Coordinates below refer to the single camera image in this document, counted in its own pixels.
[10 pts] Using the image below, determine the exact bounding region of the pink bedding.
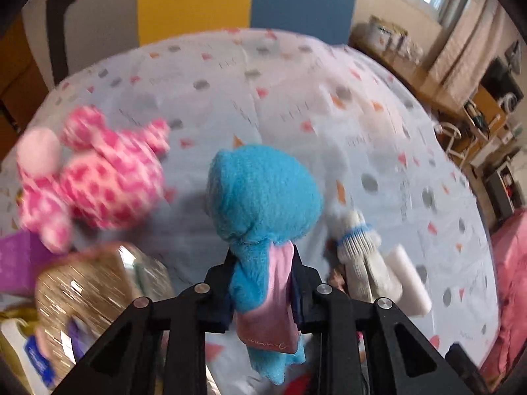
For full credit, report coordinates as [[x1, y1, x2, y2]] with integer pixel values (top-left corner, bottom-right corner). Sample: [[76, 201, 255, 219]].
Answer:
[[480, 210, 527, 387]]

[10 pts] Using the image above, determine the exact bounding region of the white round fan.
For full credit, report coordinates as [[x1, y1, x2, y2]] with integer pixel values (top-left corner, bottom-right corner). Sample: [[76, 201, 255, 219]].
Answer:
[[496, 91, 520, 114]]

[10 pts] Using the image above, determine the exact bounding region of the wooden wardrobe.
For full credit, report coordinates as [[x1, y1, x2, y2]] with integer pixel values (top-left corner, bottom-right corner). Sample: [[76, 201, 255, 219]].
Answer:
[[0, 16, 50, 161]]

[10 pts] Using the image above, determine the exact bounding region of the grey yellow blue sofa backrest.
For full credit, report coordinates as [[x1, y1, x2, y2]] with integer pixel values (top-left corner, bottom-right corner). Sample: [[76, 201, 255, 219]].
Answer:
[[22, 0, 357, 87]]

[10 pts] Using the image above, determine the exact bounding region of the patterned light blue tablecloth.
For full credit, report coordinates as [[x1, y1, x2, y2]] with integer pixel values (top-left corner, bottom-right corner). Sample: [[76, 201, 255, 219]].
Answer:
[[0, 28, 501, 395]]

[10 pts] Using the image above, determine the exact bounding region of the purple cardboard box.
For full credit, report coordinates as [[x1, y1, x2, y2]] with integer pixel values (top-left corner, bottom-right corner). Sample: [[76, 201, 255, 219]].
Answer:
[[0, 230, 62, 297]]

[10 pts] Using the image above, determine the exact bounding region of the blue tissue packet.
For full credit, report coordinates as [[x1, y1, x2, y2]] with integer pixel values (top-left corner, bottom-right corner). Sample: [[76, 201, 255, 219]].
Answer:
[[25, 335, 55, 387]]

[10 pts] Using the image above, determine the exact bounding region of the wooden folding chair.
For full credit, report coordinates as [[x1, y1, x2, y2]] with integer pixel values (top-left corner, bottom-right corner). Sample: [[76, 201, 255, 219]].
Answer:
[[436, 86, 507, 165]]

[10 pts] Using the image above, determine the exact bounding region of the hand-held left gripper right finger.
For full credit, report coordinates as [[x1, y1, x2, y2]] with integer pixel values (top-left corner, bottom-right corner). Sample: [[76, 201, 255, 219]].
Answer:
[[290, 247, 474, 395]]

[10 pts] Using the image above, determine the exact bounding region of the ornate metallic tissue box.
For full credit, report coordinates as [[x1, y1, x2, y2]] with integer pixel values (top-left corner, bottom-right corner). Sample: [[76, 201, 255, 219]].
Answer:
[[35, 243, 176, 385]]

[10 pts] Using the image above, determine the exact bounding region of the blue plush towel toy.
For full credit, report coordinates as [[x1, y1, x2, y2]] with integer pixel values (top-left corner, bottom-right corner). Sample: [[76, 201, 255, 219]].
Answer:
[[206, 145, 324, 386]]

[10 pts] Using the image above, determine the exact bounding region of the red fuzzy sock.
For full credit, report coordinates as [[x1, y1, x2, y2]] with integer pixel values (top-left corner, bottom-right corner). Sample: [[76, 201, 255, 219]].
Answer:
[[284, 372, 318, 395]]

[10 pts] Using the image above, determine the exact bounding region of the pink spotted plush toy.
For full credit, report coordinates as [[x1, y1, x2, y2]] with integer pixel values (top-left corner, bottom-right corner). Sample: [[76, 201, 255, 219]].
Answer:
[[16, 105, 171, 253]]

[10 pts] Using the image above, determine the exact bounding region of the beige pink patterned curtain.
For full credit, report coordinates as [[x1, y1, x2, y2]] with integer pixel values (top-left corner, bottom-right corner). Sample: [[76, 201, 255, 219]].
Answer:
[[428, 0, 509, 99]]

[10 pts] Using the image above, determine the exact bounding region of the grey knitted glove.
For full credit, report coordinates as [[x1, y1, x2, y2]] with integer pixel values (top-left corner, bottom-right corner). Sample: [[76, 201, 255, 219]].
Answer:
[[334, 210, 402, 301]]

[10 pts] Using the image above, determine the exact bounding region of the grey shelf unit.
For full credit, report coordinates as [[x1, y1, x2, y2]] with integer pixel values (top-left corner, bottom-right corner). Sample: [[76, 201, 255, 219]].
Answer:
[[484, 160, 527, 223]]

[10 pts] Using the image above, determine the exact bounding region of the wooden desk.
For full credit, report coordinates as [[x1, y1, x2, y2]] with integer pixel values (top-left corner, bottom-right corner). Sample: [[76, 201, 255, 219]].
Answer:
[[350, 41, 445, 103]]

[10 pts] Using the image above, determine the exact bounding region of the black monitor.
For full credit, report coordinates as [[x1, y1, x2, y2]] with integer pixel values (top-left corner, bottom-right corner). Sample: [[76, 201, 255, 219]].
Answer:
[[482, 58, 525, 108]]

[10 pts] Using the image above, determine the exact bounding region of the black armrest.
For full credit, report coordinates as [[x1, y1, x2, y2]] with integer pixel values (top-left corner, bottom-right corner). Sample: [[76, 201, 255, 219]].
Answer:
[[46, 0, 78, 86]]

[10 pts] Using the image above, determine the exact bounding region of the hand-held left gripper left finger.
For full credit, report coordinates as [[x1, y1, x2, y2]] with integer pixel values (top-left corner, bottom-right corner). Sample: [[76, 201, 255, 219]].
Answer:
[[51, 251, 239, 395]]

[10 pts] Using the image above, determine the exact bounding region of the clear plastic container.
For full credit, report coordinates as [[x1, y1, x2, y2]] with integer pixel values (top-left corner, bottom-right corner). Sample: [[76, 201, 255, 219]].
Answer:
[[395, 29, 425, 66]]

